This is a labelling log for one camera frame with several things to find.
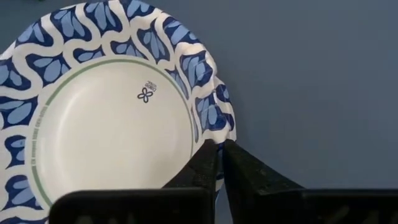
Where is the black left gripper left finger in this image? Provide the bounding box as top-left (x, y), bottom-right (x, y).
top-left (49, 139), bottom-right (218, 224)

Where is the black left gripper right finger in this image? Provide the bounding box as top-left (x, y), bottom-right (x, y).
top-left (222, 139), bottom-right (398, 224)

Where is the blue patterned paper bowl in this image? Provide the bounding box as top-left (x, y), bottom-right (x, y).
top-left (0, 0), bottom-right (238, 224)

